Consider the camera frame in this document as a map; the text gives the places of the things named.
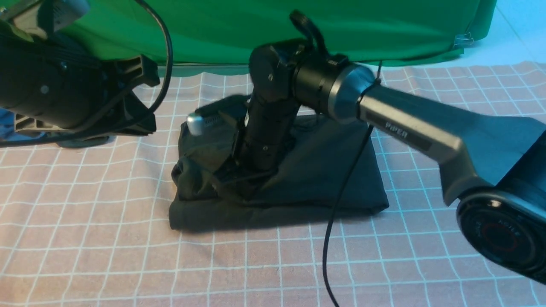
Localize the metal binder clip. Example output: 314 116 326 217
453 32 474 49

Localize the pink checkered tablecloth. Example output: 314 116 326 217
0 73 545 307

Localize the black cable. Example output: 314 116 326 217
0 0 173 148

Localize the black robot arm near left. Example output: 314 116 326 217
1 35 160 132

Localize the green backdrop cloth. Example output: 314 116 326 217
63 0 497 67

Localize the blue crumpled garment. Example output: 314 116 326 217
0 109 47 141

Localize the black gripper near left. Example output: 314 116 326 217
12 55 160 136

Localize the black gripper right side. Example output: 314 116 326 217
211 94 300 200

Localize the dark crumpled garment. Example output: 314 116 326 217
56 136 115 149

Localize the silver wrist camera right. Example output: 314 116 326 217
186 111 222 136

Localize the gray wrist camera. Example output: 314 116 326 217
1 0 90 40

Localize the black silver robot arm right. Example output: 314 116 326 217
213 39 546 284

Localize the dark gray long-sleeved shirt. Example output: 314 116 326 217
168 95 367 232

